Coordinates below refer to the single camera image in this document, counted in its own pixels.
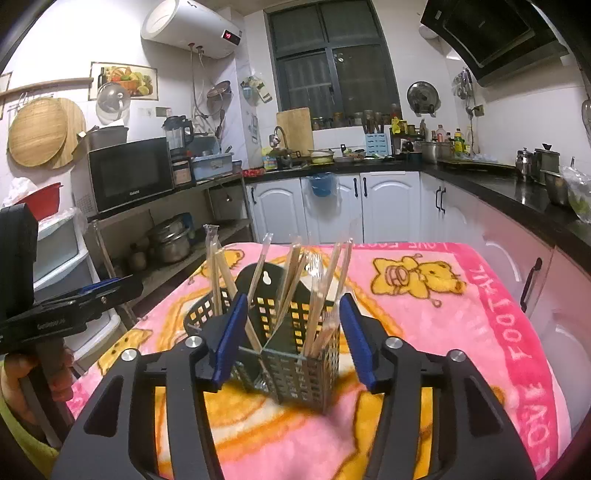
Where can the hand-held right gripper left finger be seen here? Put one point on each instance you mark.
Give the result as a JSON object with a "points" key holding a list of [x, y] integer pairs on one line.
{"points": [[228, 341]]}

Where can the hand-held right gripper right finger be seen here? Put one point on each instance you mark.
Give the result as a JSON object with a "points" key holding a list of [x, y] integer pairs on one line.
{"points": [[358, 341]]}

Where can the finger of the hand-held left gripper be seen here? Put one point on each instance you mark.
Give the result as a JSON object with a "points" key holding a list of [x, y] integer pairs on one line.
{"points": [[99, 286], [124, 288]]}

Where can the bunch of wooden chopsticks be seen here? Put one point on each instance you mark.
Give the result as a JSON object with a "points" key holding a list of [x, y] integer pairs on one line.
{"points": [[215, 272]]}

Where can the dark green utensil basket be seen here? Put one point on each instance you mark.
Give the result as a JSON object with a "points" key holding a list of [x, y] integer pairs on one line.
{"points": [[295, 383]]}

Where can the person's left forearm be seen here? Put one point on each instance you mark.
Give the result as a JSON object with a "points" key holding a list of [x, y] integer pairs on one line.
{"points": [[23, 447]]}

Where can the person's left hand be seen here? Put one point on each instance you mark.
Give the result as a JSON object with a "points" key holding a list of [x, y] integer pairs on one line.
{"points": [[60, 374]]}

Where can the white plastic drawer unit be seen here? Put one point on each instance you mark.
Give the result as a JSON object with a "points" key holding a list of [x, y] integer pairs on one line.
{"points": [[60, 249]]}

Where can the red plastic basin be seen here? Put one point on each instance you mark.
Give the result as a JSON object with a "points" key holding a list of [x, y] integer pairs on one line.
{"points": [[41, 201]]}

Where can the stacked steel pots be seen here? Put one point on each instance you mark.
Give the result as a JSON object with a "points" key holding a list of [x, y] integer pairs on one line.
{"points": [[171, 242]]}

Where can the pink printed blanket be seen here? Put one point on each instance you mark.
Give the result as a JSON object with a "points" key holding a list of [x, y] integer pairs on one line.
{"points": [[438, 332]]}

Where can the black microwave oven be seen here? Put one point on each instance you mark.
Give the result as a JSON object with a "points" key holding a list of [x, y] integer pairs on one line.
{"points": [[131, 175]]}

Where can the round bamboo tray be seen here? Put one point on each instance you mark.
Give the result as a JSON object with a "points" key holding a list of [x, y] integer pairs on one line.
{"points": [[37, 131]]}

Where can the metal shelf table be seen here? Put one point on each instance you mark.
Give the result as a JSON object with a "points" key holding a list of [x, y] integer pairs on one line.
{"points": [[217, 184]]}

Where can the round wooden board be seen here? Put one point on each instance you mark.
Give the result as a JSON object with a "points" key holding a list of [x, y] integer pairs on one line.
{"points": [[77, 129]]}

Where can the blue hanging bin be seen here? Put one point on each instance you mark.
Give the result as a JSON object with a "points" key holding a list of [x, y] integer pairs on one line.
{"points": [[322, 184]]}

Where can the black blender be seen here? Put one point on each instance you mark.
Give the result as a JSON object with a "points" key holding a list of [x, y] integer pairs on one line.
{"points": [[178, 134]]}

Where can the wooden rolling pin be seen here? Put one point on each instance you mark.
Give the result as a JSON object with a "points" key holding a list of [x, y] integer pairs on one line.
{"points": [[46, 86]]}

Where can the glass pot lid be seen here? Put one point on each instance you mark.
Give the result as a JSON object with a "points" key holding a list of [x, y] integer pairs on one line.
{"points": [[113, 102]]}

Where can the blue knife block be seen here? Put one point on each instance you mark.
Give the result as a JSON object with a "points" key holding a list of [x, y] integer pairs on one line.
{"points": [[378, 145]]}

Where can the steel cooking pot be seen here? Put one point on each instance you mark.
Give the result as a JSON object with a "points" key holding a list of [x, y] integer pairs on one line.
{"points": [[436, 151]]}

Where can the metal kitchen faucet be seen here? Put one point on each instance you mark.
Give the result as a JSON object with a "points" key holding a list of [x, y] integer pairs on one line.
{"points": [[279, 136]]}

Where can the hanging metal strainer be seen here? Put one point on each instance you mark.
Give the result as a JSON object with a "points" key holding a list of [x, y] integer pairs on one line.
{"points": [[219, 92]]}

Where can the wooden cutting board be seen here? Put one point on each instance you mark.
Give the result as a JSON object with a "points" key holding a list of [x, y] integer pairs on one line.
{"points": [[295, 129]]}

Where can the row of glass jars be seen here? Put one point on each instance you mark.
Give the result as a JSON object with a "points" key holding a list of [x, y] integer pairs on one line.
{"points": [[351, 120]]}

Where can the row of condiment bottles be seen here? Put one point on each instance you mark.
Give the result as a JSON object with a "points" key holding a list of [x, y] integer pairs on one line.
{"points": [[457, 141]]}

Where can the hanging plastic bag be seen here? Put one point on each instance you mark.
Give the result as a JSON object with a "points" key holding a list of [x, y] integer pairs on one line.
{"points": [[256, 88]]}

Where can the steel kettle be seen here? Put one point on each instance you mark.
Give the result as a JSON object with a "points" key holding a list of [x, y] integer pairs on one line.
{"points": [[525, 162]]}

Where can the round metal lid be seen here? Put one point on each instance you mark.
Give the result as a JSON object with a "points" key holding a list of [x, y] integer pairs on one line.
{"points": [[422, 97]]}

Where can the clear plastic bag with vegetables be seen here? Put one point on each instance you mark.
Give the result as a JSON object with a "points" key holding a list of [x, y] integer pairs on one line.
{"points": [[579, 194]]}

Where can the white water heater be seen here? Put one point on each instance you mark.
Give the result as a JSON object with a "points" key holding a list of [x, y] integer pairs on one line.
{"points": [[189, 25]]}

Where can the hanging kitchen tools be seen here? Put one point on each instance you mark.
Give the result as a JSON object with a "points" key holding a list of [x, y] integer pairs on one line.
{"points": [[464, 90]]}

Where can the dark framed window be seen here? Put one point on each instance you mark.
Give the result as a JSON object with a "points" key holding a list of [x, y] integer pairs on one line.
{"points": [[332, 69]]}

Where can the black range hood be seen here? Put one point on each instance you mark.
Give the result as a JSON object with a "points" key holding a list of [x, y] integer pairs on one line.
{"points": [[489, 32]]}

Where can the fruit wall poster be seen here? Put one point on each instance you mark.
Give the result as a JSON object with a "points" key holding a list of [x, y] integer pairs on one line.
{"points": [[134, 78]]}

